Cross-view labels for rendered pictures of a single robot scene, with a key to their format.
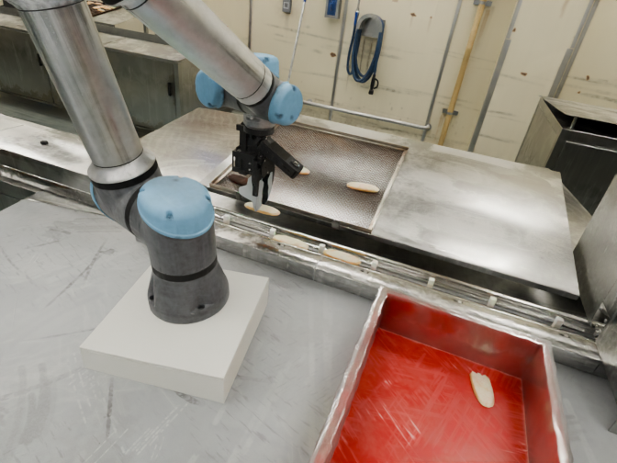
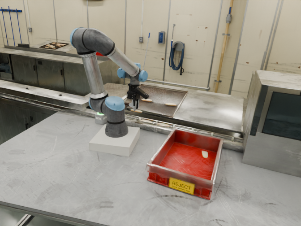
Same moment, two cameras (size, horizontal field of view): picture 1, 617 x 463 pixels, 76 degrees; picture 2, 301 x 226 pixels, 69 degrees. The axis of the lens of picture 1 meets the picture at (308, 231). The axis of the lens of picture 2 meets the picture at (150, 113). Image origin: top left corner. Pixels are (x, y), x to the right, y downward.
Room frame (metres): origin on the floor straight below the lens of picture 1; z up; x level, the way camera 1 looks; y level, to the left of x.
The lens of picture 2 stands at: (-0.69, -0.06, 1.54)
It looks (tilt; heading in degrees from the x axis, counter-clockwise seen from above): 21 degrees down; 3
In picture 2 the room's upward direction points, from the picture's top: 4 degrees clockwise
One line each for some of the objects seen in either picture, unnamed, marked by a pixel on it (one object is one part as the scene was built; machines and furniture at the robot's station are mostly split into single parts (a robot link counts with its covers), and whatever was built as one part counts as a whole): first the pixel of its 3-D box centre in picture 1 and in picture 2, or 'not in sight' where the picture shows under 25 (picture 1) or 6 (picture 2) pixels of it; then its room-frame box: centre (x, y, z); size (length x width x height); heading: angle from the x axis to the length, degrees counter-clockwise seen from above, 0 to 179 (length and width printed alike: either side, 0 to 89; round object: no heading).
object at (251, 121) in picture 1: (259, 117); (135, 81); (0.91, 0.15, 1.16); 0.08 x 0.08 x 0.05
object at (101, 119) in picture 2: not in sight; (101, 119); (0.86, 0.39, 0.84); 0.08 x 0.08 x 0.11; 73
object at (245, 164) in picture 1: (254, 150); (133, 91); (0.91, 0.15, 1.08); 0.09 x 0.08 x 0.12; 73
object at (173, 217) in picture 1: (176, 221); (114, 108); (0.58, 0.23, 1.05); 0.13 x 0.12 x 0.14; 54
